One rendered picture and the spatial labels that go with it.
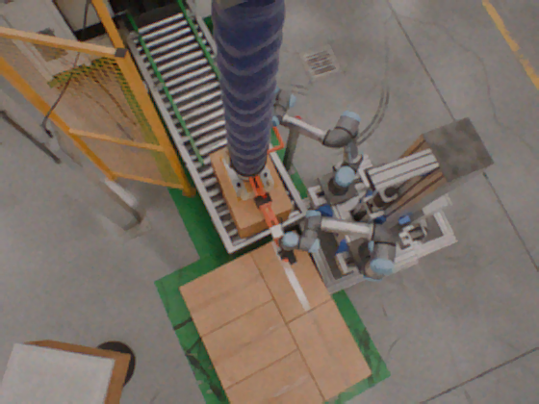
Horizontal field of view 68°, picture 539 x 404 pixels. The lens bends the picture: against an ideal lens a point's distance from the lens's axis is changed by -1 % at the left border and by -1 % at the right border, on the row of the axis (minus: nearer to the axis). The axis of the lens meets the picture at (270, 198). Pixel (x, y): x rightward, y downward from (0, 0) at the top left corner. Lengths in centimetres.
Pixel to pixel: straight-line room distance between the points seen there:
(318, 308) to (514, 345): 194
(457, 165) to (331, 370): 183
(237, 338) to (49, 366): 121
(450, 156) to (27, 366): 262
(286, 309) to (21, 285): 234
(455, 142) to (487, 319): 250
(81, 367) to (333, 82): 339
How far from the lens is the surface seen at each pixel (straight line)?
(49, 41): 213
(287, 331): 311
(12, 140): 218
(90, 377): 280
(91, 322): 388
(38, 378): 292
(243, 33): 129
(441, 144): 196
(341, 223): 212
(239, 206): 278
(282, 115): 232
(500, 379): 428
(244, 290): 310
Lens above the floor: 364
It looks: 74 degrees down
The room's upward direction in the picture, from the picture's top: 10 degrees clockwise
